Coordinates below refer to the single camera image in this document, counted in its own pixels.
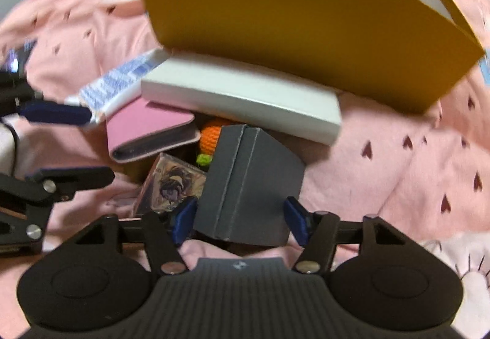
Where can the orange crochet fruit toy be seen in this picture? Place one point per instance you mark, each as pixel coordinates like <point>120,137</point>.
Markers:
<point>209,140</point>

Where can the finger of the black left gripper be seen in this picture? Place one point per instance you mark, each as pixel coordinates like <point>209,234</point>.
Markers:
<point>64,183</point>

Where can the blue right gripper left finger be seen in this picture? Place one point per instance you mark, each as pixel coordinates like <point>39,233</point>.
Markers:
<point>165,233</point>

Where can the grey cardboard box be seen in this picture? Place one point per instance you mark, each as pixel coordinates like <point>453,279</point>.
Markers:
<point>250,177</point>

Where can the white flat box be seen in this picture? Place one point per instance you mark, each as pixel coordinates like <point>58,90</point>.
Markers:
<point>246,93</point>

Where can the pink card wallet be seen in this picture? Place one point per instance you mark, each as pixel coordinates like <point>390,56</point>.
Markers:
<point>142,129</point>

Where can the blue white barcode packet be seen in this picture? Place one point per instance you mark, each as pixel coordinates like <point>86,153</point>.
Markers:
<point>103,97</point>

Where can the pink heart pattern bedspread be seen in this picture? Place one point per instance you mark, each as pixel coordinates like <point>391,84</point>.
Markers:
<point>427,176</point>

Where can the yellow storage box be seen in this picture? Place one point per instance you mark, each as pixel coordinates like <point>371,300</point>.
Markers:
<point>406,54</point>

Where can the anime picture card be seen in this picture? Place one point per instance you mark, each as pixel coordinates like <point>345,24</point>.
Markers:
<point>170,180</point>

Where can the smartphone with lit screen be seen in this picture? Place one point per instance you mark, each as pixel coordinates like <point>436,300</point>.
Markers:
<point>16,59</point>

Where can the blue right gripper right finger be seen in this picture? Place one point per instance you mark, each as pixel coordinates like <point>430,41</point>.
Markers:
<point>315,232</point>

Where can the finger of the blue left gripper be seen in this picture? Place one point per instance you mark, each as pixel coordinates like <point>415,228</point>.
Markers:
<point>50,112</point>

